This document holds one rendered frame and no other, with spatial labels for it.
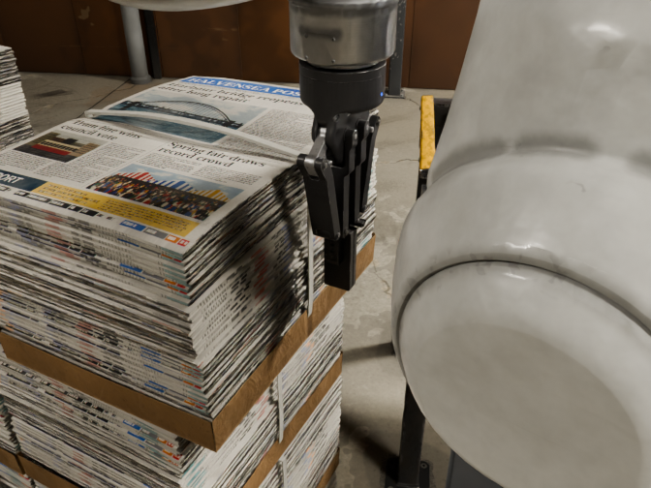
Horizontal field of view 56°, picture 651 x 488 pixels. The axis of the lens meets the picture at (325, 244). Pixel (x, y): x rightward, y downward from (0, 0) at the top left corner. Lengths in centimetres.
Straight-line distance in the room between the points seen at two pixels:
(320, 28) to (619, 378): 38
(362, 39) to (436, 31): 375
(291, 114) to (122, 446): 41
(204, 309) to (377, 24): 27
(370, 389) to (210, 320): 135
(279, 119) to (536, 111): 51
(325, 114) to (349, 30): 7
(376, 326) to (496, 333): 187
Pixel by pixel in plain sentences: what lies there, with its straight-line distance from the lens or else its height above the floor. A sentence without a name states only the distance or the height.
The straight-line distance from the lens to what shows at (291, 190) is 61.
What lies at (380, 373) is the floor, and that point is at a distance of 190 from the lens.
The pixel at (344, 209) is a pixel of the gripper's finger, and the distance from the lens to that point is 59.
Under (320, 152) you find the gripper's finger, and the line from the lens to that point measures 53.
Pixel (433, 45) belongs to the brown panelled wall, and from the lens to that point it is 427.
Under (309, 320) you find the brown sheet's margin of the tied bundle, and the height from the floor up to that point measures 86.
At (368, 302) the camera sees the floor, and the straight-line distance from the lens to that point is 217.
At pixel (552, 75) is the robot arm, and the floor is 125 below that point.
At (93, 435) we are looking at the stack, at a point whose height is 76.
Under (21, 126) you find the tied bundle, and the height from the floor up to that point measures 93.
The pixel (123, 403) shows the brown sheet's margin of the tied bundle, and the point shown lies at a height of 85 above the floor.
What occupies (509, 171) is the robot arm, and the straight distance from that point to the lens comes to 20.
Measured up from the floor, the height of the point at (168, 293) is 101.
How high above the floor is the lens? 131
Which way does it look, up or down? 32 degrees down
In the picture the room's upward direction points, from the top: straight up
